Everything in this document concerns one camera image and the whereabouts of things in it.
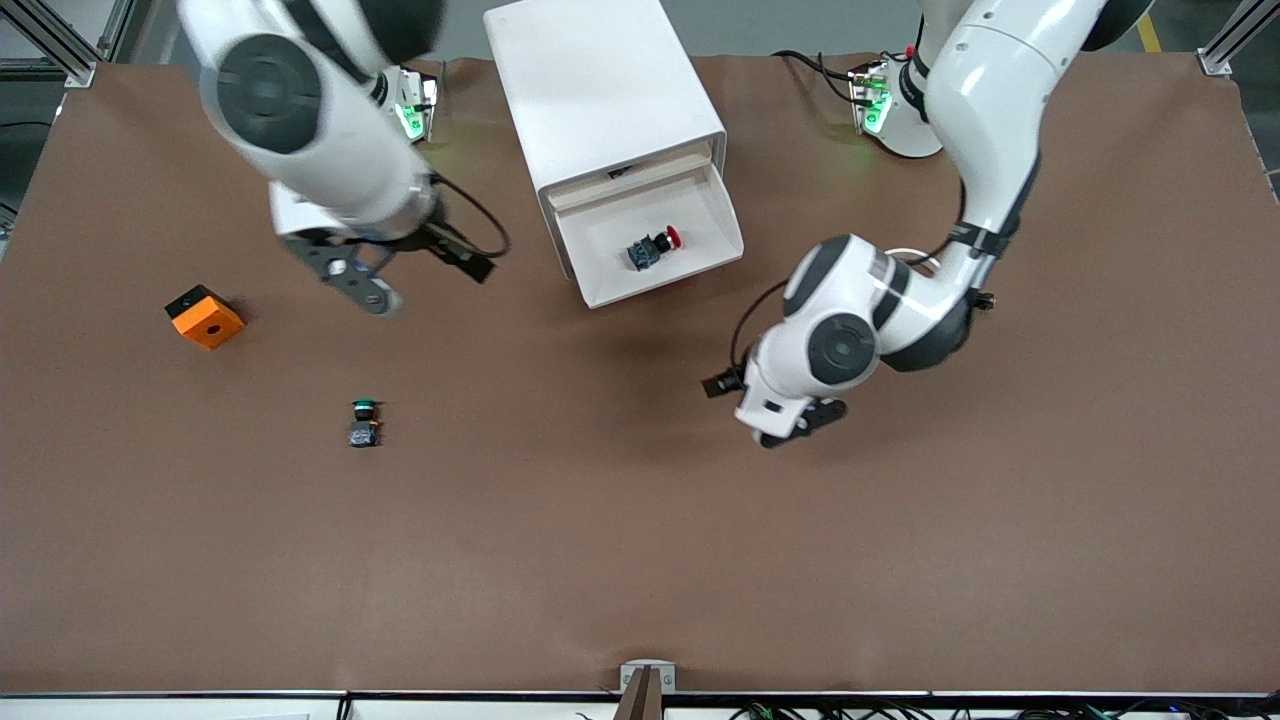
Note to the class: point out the small black clip part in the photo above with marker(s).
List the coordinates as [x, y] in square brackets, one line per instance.
[986, 300]

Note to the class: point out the small black tab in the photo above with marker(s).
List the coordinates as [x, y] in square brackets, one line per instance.
[624, 172]

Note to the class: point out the white curved plastic arc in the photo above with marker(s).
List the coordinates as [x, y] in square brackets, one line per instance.
[912, 253]

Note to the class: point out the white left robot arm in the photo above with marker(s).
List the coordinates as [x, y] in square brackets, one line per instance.
[1000, 100]

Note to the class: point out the aluminium frame post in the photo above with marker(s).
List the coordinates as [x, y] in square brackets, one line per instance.
[60, 50]
[1235, 35]
[117, 30]

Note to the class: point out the grey metal bracket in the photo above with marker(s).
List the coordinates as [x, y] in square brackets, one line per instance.
[668, 674]

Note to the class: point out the white table edge rail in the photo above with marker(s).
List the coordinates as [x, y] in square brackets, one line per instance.
[200, 708]

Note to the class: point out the orange block with hole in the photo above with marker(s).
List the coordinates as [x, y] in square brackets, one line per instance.
[212, 322]

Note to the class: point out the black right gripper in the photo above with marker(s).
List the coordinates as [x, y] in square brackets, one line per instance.
[447, 245]

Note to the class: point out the white drawer cabinet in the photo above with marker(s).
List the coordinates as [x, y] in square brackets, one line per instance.
[590, 80]

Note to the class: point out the beige cabinet drawer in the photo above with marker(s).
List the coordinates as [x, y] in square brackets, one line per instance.
[590, 191]
[705, 225]

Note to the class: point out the dark upright pole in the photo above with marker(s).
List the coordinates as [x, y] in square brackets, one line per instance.
[640, 700]

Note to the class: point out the silver base connector panel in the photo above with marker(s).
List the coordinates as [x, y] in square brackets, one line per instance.
[870, 100]
[415, 110]

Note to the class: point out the green push button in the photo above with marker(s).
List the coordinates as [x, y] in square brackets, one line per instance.
[364, 425]

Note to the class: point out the brown table cover sheet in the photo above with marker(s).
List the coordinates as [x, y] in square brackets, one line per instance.
[640, 500]

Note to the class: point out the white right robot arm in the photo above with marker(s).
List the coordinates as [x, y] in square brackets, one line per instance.
[300, 100]

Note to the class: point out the red push button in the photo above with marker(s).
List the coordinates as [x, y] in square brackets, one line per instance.
[652, 250]

